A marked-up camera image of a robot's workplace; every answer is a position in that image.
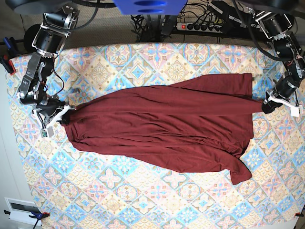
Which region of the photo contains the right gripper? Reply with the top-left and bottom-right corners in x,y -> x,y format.
36,88 -> 82,125

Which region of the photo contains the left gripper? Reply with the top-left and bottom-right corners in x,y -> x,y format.
262,76 -> 300,114

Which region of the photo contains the dark red t-shirt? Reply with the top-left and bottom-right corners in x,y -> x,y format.
64,73 -> 262,185

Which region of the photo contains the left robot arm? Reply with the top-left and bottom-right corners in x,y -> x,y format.
248,8 -> 305,116

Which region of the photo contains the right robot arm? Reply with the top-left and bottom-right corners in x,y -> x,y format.
17,3 -> 80,129

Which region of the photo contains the red black clamp left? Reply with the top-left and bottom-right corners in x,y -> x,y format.
0,55 -> 16,75

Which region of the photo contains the patterned tablecloth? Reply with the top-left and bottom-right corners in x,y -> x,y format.
5,43 -> 305,229

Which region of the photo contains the black round stool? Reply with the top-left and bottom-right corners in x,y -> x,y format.
23,24 -> 51,53

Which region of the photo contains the blue clamp upper left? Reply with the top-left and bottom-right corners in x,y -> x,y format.
3,37 -> 18,58

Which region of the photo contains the orange clamp bottom right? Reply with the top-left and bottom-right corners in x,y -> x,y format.
295,212 -> 304,217

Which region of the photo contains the blue orange clamp bottom left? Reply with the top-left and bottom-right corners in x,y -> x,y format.
4,210 -> 50,226

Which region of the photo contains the white power strip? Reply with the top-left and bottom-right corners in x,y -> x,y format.
176,22 -> 221,33

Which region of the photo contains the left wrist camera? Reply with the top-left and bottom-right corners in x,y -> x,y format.
290,106 -> 300,117

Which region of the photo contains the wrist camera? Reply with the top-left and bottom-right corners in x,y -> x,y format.
290,106 -> 300,117
40,127 -> 54,138

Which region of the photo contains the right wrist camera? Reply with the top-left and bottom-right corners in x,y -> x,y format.
40,127 -> 54,138

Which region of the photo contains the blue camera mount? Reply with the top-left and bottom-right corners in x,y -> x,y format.
113,0 -> 187,16

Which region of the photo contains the white wall outlet box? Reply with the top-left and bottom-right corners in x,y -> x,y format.
4,197 -> 39,215

